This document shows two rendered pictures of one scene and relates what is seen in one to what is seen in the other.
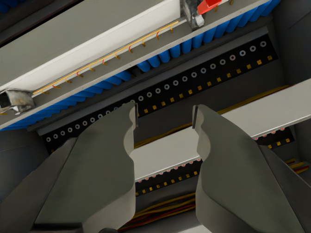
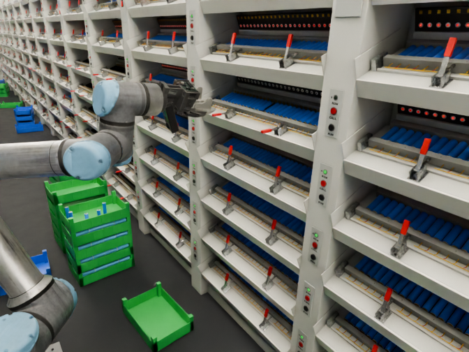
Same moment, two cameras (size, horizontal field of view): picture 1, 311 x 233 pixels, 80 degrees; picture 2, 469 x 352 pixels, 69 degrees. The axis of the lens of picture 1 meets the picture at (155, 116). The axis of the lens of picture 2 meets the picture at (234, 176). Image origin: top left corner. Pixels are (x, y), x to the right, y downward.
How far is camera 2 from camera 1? 1.11 m
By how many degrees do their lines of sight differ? 74
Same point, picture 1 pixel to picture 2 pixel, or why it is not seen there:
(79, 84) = (269, 117)
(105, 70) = (259, 115)
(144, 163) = (254, 72)
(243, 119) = (226, 70)
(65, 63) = (260, 127)
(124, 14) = (238, 126)
